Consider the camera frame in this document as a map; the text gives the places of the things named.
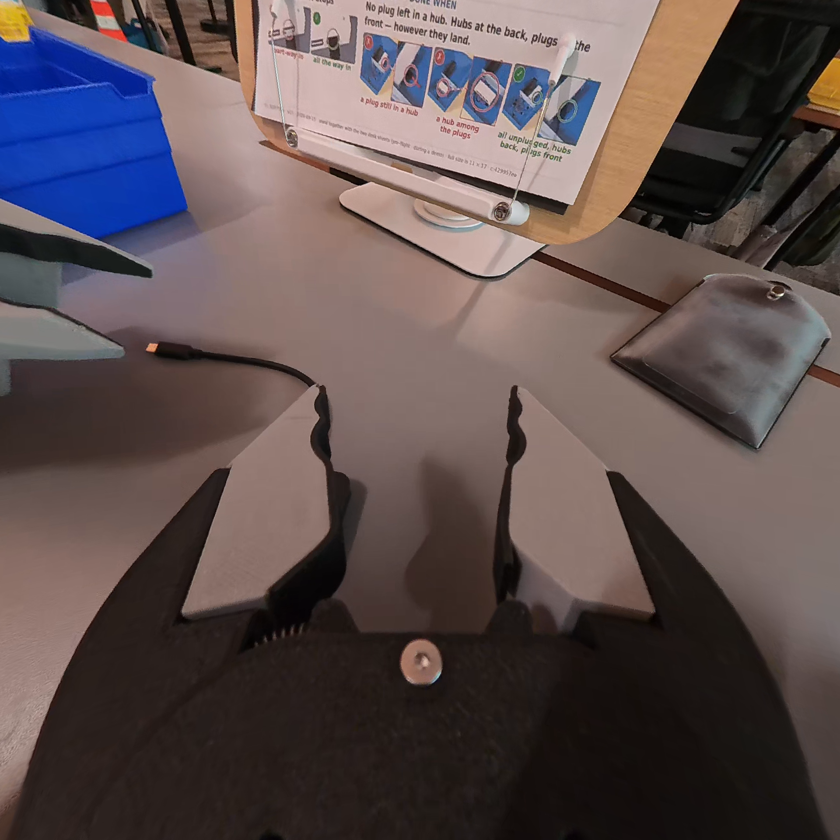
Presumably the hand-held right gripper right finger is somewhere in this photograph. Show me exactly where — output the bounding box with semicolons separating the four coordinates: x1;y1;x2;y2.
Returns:
492;385;657;632

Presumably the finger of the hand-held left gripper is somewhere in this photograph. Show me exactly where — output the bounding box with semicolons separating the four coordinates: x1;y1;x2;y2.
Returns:
0;298;126;398
0;199;154;309

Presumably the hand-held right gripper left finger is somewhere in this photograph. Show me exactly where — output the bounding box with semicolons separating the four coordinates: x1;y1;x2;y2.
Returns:
179;385;352;631

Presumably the thin black cable copper plug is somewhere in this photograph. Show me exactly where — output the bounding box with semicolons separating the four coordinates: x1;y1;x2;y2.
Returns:
146;341;322;395

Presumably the blue storage bin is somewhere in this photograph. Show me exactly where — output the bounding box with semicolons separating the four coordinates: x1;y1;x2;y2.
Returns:
0;26;189;240

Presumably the yellow printed box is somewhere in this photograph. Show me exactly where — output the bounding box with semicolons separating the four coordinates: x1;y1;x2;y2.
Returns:
0;0;34;43

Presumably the white stand base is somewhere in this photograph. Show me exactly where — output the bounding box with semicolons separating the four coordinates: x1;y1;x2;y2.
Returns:
338;180;547;280

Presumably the wooden stand board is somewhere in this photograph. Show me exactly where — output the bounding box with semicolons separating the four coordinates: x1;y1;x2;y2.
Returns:
233;0;739;247

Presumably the black chair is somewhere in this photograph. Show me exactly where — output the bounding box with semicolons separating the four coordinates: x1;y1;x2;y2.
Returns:
623;0;840;263

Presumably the yellow bin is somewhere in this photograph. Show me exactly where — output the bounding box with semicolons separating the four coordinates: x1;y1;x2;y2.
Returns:
807;59;840;112

